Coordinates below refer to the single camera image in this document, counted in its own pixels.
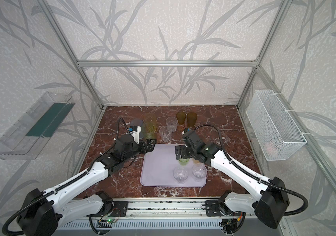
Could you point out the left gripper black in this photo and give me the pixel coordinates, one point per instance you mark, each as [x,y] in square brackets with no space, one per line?
[150,148]

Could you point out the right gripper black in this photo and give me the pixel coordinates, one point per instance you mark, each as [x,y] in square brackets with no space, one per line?
[182,154]

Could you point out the small green plastic cup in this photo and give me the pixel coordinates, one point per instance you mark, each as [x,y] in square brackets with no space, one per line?
[184,162]

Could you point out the clear faceted cup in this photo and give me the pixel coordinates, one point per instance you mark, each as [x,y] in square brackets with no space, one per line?
[199,172]
[166,134]
[172,123]
[180,174]

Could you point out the amber dimpled cup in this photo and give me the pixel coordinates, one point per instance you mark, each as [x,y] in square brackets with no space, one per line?
[181,117]
[191,119]

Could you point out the yellow transparent plastic cup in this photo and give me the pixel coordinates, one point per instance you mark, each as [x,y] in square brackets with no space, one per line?
[195,161]

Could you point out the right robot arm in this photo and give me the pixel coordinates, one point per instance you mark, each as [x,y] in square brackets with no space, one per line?
[265,197]

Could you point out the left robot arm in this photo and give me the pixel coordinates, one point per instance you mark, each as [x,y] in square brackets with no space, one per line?
[45,211]

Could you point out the lilac plastic tray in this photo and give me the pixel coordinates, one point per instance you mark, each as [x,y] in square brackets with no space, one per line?
[158,167]

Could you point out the tall green plastic cup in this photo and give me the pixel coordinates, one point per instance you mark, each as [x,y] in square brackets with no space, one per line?
[149,129]

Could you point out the blue frosted plastic cup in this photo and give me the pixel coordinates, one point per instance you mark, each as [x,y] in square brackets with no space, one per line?
[138,122]

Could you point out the tall yellow plastic cup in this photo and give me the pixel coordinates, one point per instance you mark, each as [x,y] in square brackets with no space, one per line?
[150,118]

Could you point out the green pad in bin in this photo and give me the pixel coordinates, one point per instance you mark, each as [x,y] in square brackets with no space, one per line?
[51,120]

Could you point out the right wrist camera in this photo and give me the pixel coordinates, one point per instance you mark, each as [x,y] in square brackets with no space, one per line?
[192,139]

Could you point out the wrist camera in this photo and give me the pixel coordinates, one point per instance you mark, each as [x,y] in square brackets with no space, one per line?
[134,131]
[192,139]

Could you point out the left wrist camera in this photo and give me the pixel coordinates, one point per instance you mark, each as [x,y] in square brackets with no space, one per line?
[134,131]

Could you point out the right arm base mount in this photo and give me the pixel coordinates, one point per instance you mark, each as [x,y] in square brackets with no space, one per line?
[216,208]

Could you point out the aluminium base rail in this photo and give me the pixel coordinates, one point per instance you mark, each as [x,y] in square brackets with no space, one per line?
[168,208]

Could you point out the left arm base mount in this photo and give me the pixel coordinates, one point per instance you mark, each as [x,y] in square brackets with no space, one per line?
[114,209]

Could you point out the white wire mesh basket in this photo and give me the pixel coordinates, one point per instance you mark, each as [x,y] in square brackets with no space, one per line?
[276,131]

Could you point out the clear plastic wall bin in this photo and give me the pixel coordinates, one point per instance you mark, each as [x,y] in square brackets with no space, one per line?
[14,144]

